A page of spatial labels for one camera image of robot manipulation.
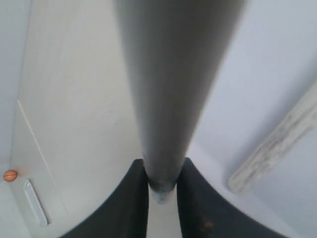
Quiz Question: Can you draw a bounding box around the wooden drumstick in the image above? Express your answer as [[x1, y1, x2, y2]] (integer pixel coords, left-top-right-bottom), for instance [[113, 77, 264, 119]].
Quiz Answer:
[[113, 0, 246, 204]]

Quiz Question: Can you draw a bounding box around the orange round ceiling object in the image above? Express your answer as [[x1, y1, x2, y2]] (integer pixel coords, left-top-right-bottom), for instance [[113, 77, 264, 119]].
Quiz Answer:
[[3, 170, 18, 182]]

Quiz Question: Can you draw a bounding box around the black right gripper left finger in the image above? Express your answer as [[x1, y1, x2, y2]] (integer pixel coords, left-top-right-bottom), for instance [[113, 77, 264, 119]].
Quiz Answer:
[[63, 159, 149, 238]]

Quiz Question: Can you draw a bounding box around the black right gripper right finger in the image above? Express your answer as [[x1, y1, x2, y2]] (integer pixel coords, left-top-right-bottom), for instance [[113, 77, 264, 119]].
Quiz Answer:
[[177, 158, 282, 238]]

